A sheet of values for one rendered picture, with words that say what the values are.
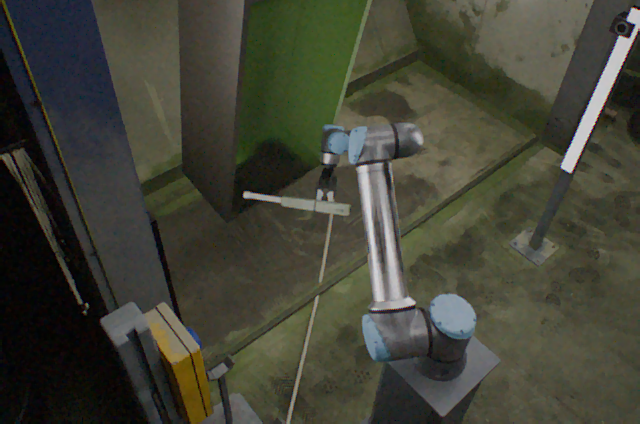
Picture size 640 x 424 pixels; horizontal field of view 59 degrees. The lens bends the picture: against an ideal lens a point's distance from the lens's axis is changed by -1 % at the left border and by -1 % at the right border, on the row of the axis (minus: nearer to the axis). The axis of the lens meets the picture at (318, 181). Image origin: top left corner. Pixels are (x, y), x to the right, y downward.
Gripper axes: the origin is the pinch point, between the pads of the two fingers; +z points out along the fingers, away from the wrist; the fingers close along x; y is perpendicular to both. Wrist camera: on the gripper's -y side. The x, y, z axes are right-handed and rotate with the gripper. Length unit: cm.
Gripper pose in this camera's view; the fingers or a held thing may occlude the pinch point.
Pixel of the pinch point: (323, 207)
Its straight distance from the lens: 256.8
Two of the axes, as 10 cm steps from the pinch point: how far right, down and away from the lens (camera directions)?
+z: -1.0, 9.7, 2.1
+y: 1.7, -1.9, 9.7
